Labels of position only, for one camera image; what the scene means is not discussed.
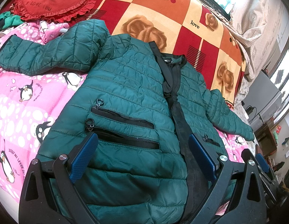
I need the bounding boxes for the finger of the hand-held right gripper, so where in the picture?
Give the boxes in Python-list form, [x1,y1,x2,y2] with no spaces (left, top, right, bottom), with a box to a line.
[255,153,279,204]

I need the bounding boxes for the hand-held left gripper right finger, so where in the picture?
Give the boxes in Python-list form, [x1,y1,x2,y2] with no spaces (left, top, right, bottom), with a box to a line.
[188,133,268,224]

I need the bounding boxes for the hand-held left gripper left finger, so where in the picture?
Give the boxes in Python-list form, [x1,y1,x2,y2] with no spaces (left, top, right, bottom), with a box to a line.
[18,132,100,224]

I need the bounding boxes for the green quilted jacket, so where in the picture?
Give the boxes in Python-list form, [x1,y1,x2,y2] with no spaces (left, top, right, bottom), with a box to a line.
[0,19,254,224]

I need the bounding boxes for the wooden cabinet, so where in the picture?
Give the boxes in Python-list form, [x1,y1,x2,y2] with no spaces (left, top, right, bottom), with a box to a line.
[254,121,278,154]

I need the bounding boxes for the grey box appliance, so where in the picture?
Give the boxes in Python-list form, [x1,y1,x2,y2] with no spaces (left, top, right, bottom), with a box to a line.
[242,70,282,122]

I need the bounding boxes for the grey floral bed sheet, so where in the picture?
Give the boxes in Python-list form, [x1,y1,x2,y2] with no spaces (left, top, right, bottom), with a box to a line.
[233,77,260,150]

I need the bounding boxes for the pink penguin blanket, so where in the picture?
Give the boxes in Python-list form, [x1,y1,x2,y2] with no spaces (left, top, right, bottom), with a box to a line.
[0,21,257,215]

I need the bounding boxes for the beige curtain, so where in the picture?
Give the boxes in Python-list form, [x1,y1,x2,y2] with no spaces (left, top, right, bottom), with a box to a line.
[228,0,289,82]

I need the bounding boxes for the red orange checked rose blanket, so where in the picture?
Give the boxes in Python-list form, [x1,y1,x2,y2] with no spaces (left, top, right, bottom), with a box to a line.
[88,0,246,104]

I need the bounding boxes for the green knitted cloth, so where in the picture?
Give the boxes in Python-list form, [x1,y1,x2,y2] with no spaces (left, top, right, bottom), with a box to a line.
[0,10,22,32]

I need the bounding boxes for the red heart-shaped pillow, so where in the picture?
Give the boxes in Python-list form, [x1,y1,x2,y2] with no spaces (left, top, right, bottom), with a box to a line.
[12,0,97,24]

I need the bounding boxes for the window with dark frame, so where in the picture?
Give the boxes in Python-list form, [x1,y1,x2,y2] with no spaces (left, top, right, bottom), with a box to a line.
[269,49,289,124]

